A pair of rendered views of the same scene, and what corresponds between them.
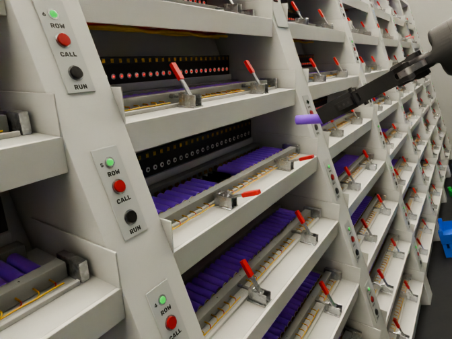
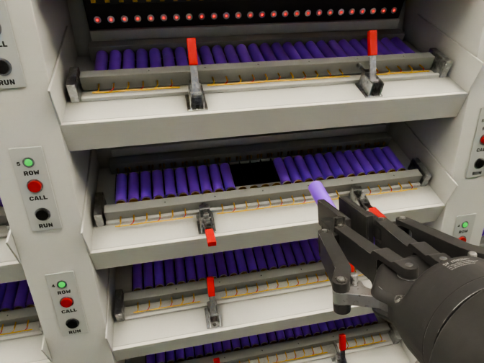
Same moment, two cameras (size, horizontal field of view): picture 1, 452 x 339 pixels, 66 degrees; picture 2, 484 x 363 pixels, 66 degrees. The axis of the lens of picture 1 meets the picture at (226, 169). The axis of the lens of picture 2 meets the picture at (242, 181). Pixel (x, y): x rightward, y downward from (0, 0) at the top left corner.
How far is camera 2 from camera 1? 0.51 m
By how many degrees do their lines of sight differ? 44
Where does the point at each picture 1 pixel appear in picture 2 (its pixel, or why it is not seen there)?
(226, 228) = (183, 248)
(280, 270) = (271, 302)
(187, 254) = (114, 258)
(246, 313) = (189, 320)
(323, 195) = not seen: hidden behind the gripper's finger
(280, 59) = (473, 31)
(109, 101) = (45, 99)
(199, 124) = (191, 131)
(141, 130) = (86, 132)
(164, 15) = not seen: outside the picture
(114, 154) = (35, 155)
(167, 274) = (76, 268)
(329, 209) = not seen: hidden behind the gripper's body
